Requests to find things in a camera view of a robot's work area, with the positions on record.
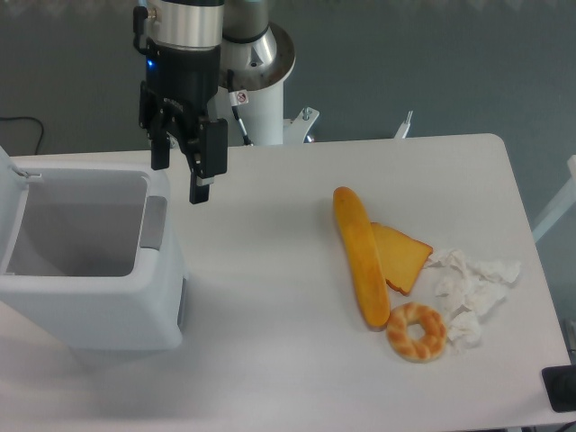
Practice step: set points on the toast slice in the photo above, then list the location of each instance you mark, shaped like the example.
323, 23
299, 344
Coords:
402, 257

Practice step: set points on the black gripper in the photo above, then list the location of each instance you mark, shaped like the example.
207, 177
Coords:
173, 105

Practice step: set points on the white trash can lid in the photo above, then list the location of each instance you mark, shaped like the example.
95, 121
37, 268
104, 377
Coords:
14, 194

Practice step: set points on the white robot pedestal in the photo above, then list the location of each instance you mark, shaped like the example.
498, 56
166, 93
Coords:
263, 119

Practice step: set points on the white frame post right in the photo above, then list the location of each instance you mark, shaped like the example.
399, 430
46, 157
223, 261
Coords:
563, 200

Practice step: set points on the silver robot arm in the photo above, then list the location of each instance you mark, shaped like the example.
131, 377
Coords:
256, 54

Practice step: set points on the white trash can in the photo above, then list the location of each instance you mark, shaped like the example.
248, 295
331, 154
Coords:
96, 262

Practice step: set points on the crumpled white tissue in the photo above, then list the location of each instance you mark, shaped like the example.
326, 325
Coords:
469, 292

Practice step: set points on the braided ring bread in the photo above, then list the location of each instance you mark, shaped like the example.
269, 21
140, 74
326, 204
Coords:
416, 332

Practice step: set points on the white table bracket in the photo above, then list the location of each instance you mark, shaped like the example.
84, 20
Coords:
404, 128

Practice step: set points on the long orange baguette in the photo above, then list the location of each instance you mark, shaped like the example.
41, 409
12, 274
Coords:
363, 258

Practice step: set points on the black device at edge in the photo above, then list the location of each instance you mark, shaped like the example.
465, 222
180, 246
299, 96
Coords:
559, 382

